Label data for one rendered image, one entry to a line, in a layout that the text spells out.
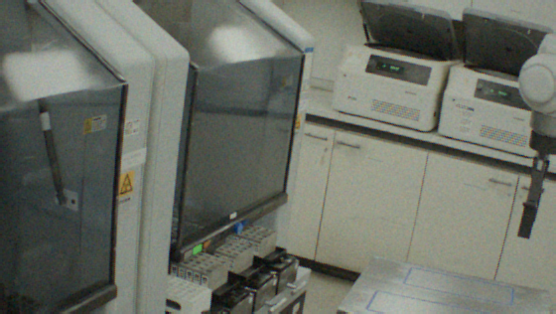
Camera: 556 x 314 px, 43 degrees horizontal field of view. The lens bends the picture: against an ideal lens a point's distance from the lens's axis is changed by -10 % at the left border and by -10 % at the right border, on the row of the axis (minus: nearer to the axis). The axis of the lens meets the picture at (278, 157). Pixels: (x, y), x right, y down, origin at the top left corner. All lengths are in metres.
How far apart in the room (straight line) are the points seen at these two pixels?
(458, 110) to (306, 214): 1.02
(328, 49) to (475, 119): 1.23
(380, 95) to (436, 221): 0.70
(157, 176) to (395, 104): 2.47
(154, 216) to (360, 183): 2.52
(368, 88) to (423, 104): 0.30
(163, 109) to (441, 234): 2.63
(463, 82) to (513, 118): 0.33
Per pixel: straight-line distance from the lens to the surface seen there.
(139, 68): 1.47
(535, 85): 1.35
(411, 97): 3.91
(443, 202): 3.96
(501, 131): 3.85
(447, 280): 2.28
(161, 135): 1.59
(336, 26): 4.68
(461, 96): 3.87
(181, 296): 1.83
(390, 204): 4.04
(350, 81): 4.01
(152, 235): 1.65
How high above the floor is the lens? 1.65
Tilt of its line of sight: 14 degrees down
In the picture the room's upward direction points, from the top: 8 degrees clockwise
